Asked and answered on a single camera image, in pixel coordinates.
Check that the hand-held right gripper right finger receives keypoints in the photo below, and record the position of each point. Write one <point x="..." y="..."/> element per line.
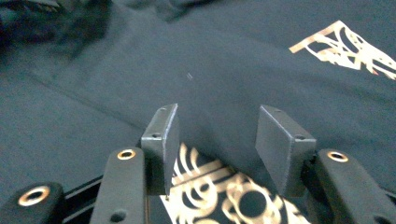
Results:
<point x="283" y="149"/>

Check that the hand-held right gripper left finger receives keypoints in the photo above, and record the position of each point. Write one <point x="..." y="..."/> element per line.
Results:
<point x="160" y="146"/>

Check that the black long-sleeved printed shirt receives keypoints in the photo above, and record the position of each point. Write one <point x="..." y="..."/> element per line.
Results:
<point x="218" y="62"/>

